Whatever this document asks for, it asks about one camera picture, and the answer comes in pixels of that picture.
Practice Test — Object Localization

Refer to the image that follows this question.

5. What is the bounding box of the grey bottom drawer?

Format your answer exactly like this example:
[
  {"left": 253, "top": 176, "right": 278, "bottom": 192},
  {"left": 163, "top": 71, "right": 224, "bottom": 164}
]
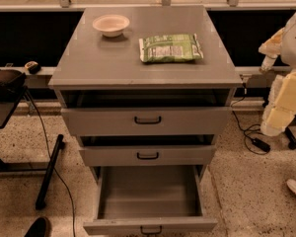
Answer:
[{"left": 84, "top": 165, "right": 217, "bottom": 235}]

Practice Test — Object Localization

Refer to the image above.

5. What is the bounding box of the grey drawer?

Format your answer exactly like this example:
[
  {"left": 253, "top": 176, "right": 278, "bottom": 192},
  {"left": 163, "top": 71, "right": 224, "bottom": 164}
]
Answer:
[
  {"left": 61, "top": 107, "right": 231, "bottom": 136},
  {"left": 80, "top": 135, "right": 216, "bottom": 167},
  {"left": 84, "top": 165, "right": 217, "bottom": 235}
]

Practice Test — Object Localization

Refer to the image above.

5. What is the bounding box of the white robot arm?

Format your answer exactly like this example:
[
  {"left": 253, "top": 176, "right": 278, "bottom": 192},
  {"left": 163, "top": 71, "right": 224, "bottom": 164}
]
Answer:
[{"left": 259, "top": 12, "right": 296, "bottom": 136}]

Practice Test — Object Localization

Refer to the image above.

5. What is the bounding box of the grey top drawer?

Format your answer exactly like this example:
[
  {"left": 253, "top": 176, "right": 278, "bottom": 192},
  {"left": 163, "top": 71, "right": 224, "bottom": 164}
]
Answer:
[{"left": 61, "top": 107, "right": 231, "bottom": 136}]

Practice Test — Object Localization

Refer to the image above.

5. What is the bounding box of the grey drawer cabinet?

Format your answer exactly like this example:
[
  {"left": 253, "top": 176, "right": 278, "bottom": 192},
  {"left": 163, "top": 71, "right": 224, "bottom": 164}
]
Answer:
[{"left": 48, "top": 5, "right": 243, "bottom": 183}]

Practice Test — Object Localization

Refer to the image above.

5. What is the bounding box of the grey middle drawer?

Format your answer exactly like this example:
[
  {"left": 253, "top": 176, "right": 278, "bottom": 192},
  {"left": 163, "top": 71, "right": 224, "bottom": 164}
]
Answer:
[{"left": 80, "top": 135, "right": 216, "bottom": 167}]

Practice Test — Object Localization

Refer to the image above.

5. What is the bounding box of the green snack bag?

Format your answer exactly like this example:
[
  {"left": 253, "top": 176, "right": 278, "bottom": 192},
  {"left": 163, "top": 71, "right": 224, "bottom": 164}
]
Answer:
[{"left": 139, "top": 34, "right": 203, "bottom": 63}]

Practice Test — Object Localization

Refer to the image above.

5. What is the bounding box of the white bowl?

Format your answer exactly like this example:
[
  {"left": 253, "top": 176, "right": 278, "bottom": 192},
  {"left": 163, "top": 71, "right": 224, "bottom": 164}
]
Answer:
[{"left": 93, "top": 15, "right": 130, "bottom": 38}]

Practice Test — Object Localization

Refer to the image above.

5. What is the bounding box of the yellow tape measure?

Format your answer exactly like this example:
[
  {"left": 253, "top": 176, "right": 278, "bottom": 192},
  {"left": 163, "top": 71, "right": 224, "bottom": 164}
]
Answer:
[{"left": 25, "top": 61, "right": 41, "bottom": 74}]

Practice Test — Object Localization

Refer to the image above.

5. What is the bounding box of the plastic water bottle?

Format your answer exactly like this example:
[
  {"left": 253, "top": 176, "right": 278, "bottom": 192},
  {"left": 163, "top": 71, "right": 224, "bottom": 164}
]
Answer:
[{"left": 259, "top": 55, "right": 277, "bottom": 74}]

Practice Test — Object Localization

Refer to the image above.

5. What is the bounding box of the black bag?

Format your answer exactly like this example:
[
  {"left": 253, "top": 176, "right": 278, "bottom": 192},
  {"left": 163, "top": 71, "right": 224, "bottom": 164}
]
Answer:
[{"left": 0, "top": 69, "right": 26, "bottom": 102}]

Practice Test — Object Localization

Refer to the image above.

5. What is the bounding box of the black side table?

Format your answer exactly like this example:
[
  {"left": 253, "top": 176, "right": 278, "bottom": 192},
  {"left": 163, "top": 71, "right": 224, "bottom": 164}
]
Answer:
[{"left": 0, "top": 86, "right": 65, "bottom": 210}]

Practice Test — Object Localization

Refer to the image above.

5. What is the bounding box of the black shoe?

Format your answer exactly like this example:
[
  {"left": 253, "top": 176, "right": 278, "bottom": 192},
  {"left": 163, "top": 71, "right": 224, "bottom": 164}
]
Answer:
[{"left": 24, "top": 217, "right": 51, "bottom": 237}]

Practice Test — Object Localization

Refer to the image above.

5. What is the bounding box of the thin black floor cable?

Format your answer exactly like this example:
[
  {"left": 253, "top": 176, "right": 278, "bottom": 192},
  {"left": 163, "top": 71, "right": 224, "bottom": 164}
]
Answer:
[{"left": 25, "top": 90, "right": 77, "bottom": 237}]

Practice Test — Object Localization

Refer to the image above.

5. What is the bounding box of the black power cable with adapter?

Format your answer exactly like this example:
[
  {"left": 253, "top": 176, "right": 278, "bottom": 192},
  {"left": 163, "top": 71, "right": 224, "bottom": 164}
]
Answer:
[{"left": 231, "top": 83, "right": 271, "bottom": 156}]

